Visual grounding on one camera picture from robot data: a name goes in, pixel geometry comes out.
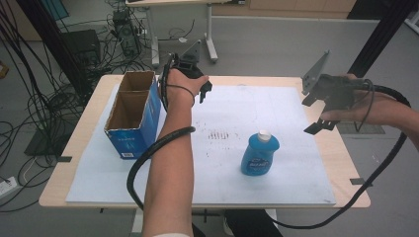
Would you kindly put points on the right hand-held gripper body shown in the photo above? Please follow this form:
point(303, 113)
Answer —
point(332, 90)

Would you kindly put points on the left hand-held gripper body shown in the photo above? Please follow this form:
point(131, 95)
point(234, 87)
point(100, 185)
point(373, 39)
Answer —
point(189, 67)

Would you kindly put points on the blue bottle with white cap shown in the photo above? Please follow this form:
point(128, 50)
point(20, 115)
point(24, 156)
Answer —
point(258, 154)

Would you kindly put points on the blue cardboard box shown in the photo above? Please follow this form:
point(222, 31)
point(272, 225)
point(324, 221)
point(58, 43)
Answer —
point(133, 115)

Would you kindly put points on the person's left hand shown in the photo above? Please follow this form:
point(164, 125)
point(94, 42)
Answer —
point(179, 89)

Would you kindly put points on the person's right hand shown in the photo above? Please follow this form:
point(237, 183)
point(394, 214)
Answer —
point(359, 103)

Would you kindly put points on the wooden table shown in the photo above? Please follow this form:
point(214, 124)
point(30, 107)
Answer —
point(329, 144)

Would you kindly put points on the pale blue table mat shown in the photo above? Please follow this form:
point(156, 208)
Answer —
point(280, 108)

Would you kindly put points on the white desk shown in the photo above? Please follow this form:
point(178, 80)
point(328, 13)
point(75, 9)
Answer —
point(210, 33)

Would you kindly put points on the black tape piece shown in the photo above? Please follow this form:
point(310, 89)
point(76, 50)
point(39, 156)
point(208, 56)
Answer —
point(64, 159)
point(357, 181)

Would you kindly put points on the computer tower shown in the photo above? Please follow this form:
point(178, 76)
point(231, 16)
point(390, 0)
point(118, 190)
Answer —
point(126, 33)

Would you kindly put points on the black equipment box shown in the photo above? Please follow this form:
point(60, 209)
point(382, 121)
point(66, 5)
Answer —
point(82, 46)

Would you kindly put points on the person's legs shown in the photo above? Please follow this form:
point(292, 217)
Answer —
point(253, 223)

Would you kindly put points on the white power strip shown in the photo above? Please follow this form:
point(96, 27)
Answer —
point(7, 187)

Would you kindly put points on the black metal stand post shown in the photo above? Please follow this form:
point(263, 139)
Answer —
point(49, 39)
point(382, 36)

